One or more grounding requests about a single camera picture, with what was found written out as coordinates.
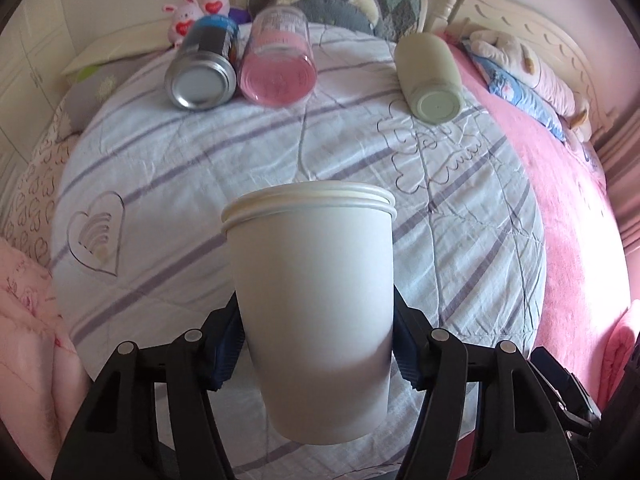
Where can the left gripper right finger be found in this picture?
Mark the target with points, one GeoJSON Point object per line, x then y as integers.
{"type": "Point", "coordinates": [517, 433]}

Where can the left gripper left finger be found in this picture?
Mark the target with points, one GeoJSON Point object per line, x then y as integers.
{"type": "Point", "coordinates": [114, 434]}

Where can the white paper cup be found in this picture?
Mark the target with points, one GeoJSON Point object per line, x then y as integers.
{"type": "Point", "coordinates": [312, 266]}

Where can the pale green cup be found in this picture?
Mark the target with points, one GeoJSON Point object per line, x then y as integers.
{"type": "Point", "coordinates": [429, 78]}

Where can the pink floral quilt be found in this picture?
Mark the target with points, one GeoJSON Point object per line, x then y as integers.
{"type": "Point", "coordinates": [43, 382]}

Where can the pink fleece blanket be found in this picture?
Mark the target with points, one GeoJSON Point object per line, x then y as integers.
{"type": "Point", "coordinates": [587, 288]}

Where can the striped white quilt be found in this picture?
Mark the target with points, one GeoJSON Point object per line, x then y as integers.
{"type": "Point", "coordinates": [137, 252]}

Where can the heart patterned sheet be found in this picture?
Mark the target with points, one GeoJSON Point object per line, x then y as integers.
{"type": "Point", "coordinates": [28, 224]}

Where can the grey flower pillow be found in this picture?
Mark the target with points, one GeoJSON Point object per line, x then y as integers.
{"type": "Point", "coordinates": [91, 89]}

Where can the blue cartoon pillow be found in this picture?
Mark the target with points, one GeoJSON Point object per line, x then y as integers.
{"type": "Point", "coordinates": [500, 83]}

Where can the blue metal can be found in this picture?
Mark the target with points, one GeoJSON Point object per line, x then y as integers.
{"type": "Point", "coordinates": [203, 75]}

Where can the pink glass jar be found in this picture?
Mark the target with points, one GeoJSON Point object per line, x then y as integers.
{"type": "Point", "coordinates": [278, 67]}

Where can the white dog plush toy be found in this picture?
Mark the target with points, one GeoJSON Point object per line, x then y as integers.
{"type": "Point", "coordinates": [525, 65]}

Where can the white wardrobe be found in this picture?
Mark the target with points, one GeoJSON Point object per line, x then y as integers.
{"type": "Point", "coordinates": [35, 46]}

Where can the purple cloth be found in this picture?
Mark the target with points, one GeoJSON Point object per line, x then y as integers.
{"type": "Point", "coordinates": [240, 16]}

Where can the cream wooden headboard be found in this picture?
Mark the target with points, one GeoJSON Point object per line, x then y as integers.
{"type": "Point", "coordinates": [457, 18]}

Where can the grey cat plush pillow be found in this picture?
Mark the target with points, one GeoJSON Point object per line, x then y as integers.
{"type": "Point", "coordinates": [357, 15]}

